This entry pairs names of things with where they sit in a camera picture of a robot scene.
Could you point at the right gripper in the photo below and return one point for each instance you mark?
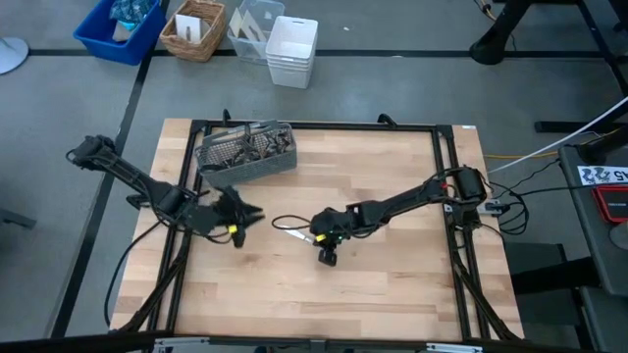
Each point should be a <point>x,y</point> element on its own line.
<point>331,223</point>

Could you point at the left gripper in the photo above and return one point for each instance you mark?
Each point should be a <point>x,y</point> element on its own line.
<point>221,213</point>

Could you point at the silver table knife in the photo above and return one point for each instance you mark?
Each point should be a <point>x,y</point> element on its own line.
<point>297,234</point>

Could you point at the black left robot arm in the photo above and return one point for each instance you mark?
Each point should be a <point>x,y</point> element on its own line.
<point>142,188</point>

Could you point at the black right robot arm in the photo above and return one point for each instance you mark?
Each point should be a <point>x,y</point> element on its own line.
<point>407,201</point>

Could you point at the grey mesh cutlery basket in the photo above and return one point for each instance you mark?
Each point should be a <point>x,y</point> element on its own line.
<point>245,166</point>

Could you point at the white plastic bin stack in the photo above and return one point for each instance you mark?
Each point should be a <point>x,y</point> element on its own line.
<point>292,54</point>

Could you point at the clear plastic bin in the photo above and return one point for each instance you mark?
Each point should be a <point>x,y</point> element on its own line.
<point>245,44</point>

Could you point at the wicker basket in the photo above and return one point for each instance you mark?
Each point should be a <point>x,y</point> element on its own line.
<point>196,49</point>

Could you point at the white card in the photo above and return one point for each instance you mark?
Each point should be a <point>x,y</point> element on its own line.
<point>189,27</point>

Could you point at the blue plastic bin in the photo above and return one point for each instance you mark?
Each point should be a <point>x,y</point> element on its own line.
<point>118,46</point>

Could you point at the white paper piece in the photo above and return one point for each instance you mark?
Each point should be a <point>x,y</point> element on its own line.
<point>121,32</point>

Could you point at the black stand leg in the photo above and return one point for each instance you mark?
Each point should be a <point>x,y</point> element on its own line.
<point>488,51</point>

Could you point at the blue patterned bag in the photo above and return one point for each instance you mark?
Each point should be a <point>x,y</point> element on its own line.
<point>130,10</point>

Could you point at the black furniture leg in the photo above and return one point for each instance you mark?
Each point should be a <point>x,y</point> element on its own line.
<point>15,218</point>

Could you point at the grey side table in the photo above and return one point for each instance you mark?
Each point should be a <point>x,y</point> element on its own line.
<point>589,235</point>

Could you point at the white printed label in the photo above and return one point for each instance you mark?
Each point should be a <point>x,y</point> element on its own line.
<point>601,175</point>

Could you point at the red and black device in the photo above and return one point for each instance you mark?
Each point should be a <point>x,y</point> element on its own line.
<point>613,203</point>

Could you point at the grey round stand base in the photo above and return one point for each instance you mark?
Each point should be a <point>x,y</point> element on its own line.
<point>11,54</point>

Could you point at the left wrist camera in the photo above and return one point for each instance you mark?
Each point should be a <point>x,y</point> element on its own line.
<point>239,237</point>

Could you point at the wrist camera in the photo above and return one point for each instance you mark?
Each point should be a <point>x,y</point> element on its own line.
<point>239,237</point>
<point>328,256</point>

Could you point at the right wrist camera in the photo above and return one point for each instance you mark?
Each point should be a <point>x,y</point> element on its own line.
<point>328,256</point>

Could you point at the black frame clamp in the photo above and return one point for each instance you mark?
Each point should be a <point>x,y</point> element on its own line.
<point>226,116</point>
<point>387,121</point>

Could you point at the silver camera mount bar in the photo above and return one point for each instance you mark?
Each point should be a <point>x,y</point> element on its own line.
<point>221,345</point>

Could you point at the silver mount plate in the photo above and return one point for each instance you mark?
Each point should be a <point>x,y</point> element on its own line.
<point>454,348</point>

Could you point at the black desk frame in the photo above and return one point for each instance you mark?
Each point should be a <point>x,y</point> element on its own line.
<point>564,126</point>

